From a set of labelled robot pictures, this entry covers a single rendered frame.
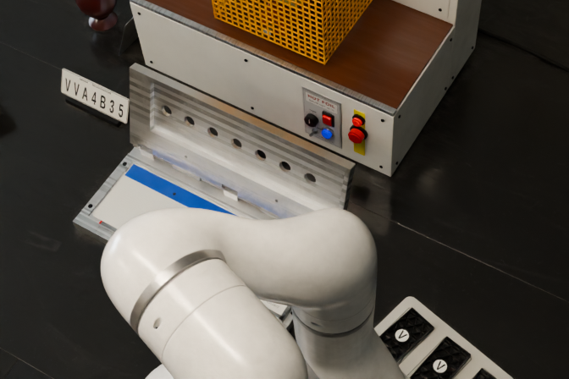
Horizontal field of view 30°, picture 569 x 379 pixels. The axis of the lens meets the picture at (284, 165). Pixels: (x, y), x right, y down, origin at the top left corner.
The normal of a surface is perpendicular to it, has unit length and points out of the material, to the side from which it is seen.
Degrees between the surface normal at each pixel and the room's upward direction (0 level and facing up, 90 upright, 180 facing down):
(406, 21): 0
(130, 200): 0
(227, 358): 16
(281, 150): 74
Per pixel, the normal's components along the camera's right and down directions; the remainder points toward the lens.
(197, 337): -0.35, -0.22
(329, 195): -0.51, 0.54
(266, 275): -0.25, 0.62
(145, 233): -0.16, -0.66
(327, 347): -0.13, 0.86
